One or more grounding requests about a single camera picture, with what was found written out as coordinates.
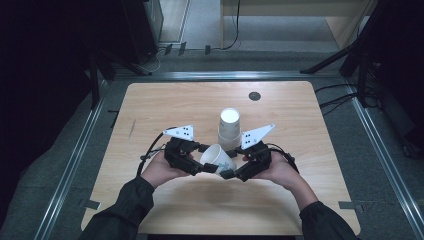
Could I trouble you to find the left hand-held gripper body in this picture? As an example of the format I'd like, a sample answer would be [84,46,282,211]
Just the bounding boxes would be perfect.
[162,124,203,177]

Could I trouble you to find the black hanging cable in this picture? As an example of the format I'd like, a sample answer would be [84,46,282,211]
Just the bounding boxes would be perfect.
[221,0,242,51]

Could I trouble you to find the left hand-held gripper cable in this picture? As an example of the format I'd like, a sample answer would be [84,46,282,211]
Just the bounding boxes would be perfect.
[136,126,178,177]

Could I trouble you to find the person's right hand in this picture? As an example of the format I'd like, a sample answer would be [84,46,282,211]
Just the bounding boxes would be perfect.
[254,151,310,198]

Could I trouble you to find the black metal stand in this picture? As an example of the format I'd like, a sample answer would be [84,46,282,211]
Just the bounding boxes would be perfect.
[87,49,153,109]

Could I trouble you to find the black tripod stand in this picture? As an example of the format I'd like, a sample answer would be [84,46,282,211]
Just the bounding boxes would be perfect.
[299,0,384,108]

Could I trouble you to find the hand-held gripper cable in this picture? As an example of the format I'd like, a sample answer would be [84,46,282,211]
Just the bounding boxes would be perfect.
[136,126,178,177]
[266,143,300,174]

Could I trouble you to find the grey tape strip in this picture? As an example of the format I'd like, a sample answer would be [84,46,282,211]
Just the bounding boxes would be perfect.
[338,200,365,212]
[79,198,101,211]

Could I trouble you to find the black floor cables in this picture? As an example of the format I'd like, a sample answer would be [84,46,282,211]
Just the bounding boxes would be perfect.
[314,83,360,117]

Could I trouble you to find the black cabinet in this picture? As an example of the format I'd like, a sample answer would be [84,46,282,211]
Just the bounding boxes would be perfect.
[121,0,164,65]

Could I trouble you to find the light wooden desk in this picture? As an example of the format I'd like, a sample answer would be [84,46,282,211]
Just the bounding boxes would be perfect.
[219,0,378,51]

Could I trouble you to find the white floor cable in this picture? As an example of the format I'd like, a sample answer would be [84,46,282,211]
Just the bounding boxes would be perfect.
[145,48,168,73]

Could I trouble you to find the white paper cup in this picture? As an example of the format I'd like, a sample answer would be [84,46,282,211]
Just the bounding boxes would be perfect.
[199,143,238,176]

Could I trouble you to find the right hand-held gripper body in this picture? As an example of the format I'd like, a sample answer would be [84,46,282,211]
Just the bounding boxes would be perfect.
[234,123,276,183]

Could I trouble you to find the aluminium floor rail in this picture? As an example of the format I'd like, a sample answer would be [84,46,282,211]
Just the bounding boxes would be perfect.
[109,70,348,82]
[33,79,112,240]
[344,79,424,240]

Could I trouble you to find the stack of white cups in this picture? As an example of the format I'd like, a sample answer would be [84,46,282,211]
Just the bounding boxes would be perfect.
[217,107,242,152]

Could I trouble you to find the right hand-held gripper cable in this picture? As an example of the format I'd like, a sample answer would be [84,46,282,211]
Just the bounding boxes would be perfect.
[266,143,300,174]

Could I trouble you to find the person's left hand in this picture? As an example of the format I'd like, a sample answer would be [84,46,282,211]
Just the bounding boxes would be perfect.
[140,152,191,189]

